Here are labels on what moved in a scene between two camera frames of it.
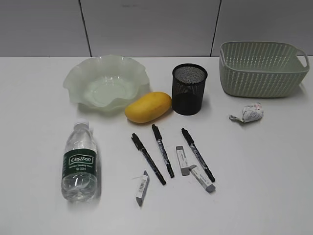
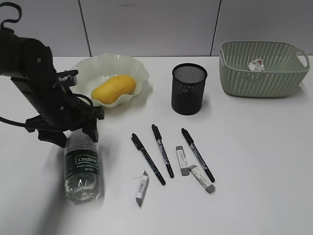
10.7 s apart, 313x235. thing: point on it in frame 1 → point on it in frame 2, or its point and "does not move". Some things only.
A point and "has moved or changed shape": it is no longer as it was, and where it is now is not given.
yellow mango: x=148 y=106 → x=109 y=91
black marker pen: x=200 y=157 does not move
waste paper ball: x=249 y=113 → x=256 y=65
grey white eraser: x=209 y=187 does not move
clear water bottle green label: x=79 y=180 has moved or changed shape
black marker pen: x=147 y=159 does not move
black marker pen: x=159 y=137 does not move
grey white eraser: x=183 y=161 does not move
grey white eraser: x=143 y=188 does not move
